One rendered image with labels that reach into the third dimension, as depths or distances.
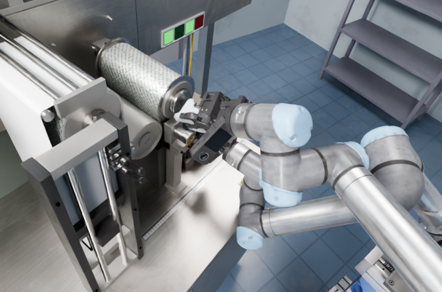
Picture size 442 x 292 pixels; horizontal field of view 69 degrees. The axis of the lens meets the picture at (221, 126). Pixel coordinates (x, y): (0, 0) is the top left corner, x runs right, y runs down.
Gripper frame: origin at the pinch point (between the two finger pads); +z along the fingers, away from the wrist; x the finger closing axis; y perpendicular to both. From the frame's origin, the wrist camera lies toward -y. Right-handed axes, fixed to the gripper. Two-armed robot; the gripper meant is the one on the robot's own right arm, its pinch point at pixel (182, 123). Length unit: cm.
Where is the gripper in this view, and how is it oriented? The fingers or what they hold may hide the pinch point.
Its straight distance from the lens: 107.0
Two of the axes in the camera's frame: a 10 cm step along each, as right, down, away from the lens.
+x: -6.1, 5.1, -6.1
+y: 1.2, -7.0, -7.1
